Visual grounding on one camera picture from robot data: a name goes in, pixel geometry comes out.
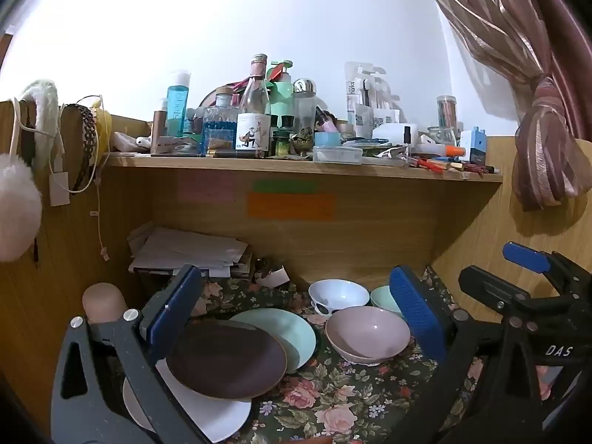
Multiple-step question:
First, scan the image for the white rectangular box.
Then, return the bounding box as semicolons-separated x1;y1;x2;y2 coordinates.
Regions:
372;122;420;147

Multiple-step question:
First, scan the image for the blue and white box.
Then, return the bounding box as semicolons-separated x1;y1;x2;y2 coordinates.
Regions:
459;127;488;166

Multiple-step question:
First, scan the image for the red pen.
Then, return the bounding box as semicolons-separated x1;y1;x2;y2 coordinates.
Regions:
411;157;499;177

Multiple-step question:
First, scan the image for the small white gadget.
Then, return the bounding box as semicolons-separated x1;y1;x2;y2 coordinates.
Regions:
113;131;152;153

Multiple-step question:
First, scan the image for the tall bottle with blue liquid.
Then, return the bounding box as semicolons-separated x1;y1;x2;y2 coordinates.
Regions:
165;70;192;139

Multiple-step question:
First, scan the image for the yellow headband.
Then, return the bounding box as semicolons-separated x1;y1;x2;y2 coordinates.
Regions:
90;94;112;149

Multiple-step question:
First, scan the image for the toothbrush package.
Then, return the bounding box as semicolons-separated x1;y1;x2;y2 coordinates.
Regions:
344;61;371;127
370;67;401;124

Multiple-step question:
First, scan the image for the clear lidded plastic container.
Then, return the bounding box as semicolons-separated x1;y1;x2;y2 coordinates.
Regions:
313;144;363;165

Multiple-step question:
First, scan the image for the white bowl with black spots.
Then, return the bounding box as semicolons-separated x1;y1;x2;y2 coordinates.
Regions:
308;279;371;318

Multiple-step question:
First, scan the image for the pink bowl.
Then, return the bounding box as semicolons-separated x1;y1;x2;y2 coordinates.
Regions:
324;306;412;366

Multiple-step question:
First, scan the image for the orange sticky note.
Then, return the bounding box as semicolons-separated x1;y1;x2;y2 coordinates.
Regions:
246;193;337;220

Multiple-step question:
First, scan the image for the green sticky note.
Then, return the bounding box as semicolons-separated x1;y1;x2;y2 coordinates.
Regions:
252;179;319;194

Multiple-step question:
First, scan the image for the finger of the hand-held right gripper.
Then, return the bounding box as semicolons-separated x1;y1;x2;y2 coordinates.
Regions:
458;266;532;320
503;242;579;287

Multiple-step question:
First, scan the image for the pink mug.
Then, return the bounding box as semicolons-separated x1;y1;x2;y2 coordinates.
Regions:
82;282;128;325

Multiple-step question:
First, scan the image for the fluffy white headband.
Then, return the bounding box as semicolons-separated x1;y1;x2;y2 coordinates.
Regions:
13;78;62;169

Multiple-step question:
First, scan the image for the mint green bowl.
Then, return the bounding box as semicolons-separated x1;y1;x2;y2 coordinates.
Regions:
369;285;406;320

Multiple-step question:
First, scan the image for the brown plate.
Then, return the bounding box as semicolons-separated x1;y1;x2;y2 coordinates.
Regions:
165;320;288;401

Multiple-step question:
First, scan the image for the white plate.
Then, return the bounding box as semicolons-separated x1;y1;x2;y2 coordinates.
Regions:
122;360;253;444

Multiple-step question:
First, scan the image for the braided brown headband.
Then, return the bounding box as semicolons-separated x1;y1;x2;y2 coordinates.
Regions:
59;104;101;193

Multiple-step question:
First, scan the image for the white paper tag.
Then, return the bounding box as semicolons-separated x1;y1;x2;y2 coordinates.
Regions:
48;171;70;207

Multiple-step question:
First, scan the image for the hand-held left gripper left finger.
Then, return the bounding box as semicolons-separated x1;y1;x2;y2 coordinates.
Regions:
51;263;209;444

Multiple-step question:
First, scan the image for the stack of white papers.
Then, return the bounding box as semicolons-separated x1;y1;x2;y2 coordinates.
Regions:
127;223;253;279

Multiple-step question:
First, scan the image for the pink sticky note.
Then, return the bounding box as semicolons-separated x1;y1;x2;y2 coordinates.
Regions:
178;178;235;203

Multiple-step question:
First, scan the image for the mint green plate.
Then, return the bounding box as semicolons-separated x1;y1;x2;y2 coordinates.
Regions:
228;307;318;374

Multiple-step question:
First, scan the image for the striped pink curtain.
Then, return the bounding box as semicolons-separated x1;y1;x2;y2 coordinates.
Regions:
415;0;592;212

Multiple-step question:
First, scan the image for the white pompom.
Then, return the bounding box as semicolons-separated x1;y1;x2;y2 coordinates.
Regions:
0;152;43;262

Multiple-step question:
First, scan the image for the clear bottle with illustrated label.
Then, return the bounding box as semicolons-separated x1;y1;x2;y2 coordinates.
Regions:
236;54;272;158

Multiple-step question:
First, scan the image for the green pump bottle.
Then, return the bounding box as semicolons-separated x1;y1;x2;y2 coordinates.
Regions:
269;60;296;122

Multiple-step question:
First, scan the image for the glass jar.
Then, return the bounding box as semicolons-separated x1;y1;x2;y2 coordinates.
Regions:
427;126;458;149

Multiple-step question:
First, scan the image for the glass bottle with cork stopper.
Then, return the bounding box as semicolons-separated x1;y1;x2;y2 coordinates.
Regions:
202;86;239;156

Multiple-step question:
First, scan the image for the floral tablecloth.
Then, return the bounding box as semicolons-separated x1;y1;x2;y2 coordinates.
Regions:
187;266;491;444

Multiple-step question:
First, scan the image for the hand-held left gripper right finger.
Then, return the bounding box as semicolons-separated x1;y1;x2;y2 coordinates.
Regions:
389;266;543;444

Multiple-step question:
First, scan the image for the brown cosmetic bottle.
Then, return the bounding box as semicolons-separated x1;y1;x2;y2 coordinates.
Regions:
151;110;168;154

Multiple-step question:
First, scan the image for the clear bottle with silver cap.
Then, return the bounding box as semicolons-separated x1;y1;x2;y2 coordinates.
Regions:
292;78;318;138

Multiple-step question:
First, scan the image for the clear tube of pencils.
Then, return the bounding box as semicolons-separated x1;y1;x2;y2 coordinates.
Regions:
437;95;458;131

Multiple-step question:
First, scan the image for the small white box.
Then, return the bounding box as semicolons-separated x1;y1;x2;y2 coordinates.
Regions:
254;261;290;288

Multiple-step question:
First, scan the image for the white cord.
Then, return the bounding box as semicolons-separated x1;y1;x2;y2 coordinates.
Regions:
90;96;110;260

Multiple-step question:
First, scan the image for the orange capped glue stick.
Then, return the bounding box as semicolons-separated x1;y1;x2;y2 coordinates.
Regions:
418;143;467;158

